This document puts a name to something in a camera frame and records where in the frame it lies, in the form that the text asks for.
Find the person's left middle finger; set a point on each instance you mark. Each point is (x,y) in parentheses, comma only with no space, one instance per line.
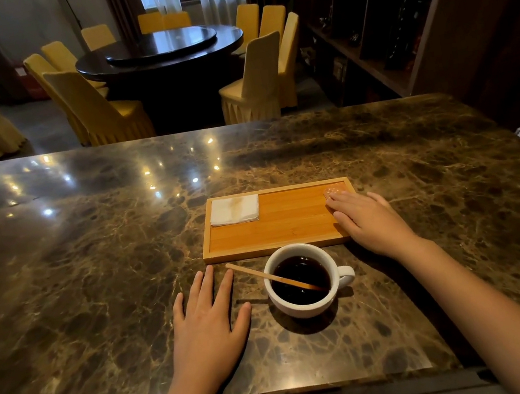
(207,289)

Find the person's right thumb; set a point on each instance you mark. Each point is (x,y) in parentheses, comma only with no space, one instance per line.
(346,226)

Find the dark round turntable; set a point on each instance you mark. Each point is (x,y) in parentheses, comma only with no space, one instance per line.
(162,45)

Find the rectangular wooden tray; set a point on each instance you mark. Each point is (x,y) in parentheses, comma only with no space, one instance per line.
(288,222)

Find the person's left hand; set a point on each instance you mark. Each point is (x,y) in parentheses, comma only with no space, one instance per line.
(204,341)

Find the red box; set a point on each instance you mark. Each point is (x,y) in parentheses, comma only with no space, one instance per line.
(30,83)

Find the wooden stir stick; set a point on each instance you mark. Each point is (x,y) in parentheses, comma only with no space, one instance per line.
(262,275)

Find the person's right hand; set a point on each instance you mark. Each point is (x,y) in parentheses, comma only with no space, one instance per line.
(372,223)

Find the person's right little finger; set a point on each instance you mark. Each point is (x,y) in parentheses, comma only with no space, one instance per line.
(378,198)

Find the small pink packet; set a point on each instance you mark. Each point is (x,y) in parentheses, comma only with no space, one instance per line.
(331,190)

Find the round dark dining table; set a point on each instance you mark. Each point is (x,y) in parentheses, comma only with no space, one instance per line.
(173,85)

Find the dark bottles on shelf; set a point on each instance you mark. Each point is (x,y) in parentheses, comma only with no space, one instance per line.
(404,34)

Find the black coffee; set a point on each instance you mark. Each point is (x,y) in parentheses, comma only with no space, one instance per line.
(303,271)

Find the dark wooden shelf unit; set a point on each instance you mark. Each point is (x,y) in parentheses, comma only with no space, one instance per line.
(459,25)

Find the person's left little finger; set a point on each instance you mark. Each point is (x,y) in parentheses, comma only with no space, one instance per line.
(178,310)

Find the white ceramic cup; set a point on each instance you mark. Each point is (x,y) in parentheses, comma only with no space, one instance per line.
(302,310)

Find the group of yellow chairs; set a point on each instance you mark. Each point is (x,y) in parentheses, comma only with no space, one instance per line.
(99,111)

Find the folded white napkin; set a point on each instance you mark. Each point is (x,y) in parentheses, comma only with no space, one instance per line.
(234,210)

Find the person's left thumb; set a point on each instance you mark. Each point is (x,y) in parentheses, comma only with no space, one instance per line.
(243,322)

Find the person's right forearm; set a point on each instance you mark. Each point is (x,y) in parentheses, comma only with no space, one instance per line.
(485,316)

